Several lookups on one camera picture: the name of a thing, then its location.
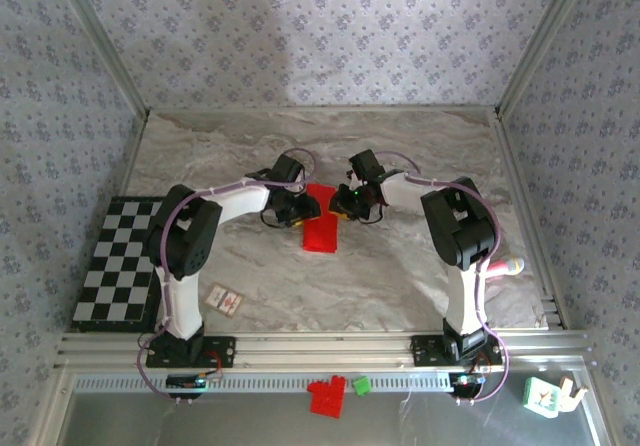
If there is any small printed card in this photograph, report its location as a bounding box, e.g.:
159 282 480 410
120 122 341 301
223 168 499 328
203 283 245 318

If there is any pink toy microphone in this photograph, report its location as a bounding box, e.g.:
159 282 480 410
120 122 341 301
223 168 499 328
485 257 526 280

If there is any red toy brick block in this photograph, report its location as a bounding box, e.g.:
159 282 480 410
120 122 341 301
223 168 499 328
306 374 348 420

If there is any black white checkerboard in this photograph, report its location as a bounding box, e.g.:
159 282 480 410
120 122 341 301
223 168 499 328
72 195 166 335

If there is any white green toy clock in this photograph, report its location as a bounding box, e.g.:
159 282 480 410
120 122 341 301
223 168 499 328
522 376 561 420

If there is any wooden toy piece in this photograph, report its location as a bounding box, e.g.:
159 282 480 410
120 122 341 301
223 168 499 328
557 375 590 413

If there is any thin black right gripper cable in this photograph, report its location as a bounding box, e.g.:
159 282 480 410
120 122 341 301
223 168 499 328
357 205 385 226

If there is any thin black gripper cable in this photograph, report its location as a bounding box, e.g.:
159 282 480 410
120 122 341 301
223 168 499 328
357 205 385 226
259 210 291 230

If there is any thin black left gripper cable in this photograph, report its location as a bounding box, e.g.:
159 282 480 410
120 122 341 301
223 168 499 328
259 210 291 230

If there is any aluminium front rail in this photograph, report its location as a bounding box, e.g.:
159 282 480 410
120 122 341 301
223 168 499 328
53 329 597 371

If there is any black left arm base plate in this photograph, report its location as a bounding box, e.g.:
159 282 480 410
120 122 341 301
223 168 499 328
145 334 237 370

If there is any aluminium side rail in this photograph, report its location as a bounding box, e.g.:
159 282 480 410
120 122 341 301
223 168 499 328
119 113 151 197
492 113 569 330

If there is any red black wire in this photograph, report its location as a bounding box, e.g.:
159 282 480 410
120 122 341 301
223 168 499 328
202 349 225 381
469 350 494 375

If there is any slotted grey cable duct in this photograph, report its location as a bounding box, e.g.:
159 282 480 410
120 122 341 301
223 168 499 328
73 369 459 393

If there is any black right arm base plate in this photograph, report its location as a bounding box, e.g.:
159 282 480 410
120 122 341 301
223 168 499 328
410 333 504 367

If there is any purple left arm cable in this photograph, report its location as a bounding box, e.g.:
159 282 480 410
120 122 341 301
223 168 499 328
136 148 320 407

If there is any aluminium frame post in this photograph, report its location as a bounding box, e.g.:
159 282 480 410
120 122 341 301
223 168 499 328
48 0 152 120
494 0 596 120

